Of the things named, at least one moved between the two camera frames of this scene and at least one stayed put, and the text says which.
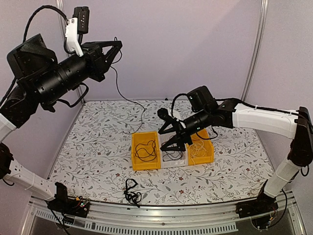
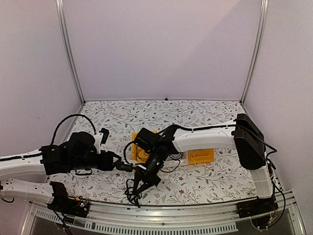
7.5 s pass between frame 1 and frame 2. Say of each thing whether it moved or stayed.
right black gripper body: moved
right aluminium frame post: stayed
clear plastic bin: stayed
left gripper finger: moved
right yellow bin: stayed
